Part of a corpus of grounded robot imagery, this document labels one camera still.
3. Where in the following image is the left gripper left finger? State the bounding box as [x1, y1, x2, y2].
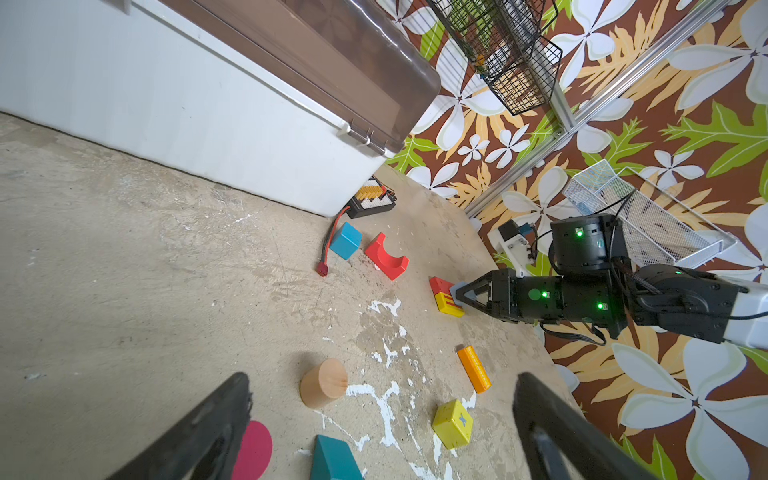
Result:
[110, 372, 252, 479]

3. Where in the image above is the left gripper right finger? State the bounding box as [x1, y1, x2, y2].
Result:
[512, 372, 654, 479]

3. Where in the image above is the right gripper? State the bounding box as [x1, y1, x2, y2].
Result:
[450, 213, 630, 339]

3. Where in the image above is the yellow striped block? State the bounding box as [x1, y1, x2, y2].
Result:
[435, 292, 465, 318]

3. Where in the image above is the red rectangular block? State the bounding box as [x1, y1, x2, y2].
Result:
[429, 277, 454, 295]

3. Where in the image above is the orange cylinder block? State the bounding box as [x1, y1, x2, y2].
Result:
[457, 345, 492, 394]

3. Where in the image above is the small teal cube block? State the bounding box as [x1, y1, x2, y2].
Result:
[330, 223, 362, 260]

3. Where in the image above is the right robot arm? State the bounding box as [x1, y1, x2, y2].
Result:
[456, 213, 767, 349]

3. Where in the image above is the pink half-round block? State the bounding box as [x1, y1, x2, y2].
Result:
[231, 421, 273, 480]

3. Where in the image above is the yellow green cube block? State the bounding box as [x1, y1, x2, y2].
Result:
[432, 399, 474, 450]

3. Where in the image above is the red arch block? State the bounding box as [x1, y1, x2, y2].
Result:
[364, 233, 410, 281]

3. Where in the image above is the teal triangular block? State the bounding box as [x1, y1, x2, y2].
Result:
[310, 435, 364, 480]

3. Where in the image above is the natural wood cylinder block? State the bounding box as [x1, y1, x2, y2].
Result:
[299, 358, 348, 409]

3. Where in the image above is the black charging board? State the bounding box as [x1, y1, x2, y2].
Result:
[346, 176, 397, 219]

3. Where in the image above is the white mesh basket right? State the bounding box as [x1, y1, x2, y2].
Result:
[564, 160, 737, 269]

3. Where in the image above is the brown lid white toolbox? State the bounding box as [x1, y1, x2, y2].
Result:
[1, 1, 441, 217]

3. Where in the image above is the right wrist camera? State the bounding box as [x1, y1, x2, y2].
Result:
[488, 220, 536, 277]

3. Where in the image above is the red black cable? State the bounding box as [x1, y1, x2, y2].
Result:
[316, 205, 352, 278]

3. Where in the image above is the black wire wall basket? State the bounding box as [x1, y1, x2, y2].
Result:
[429, 0, 563, 115]

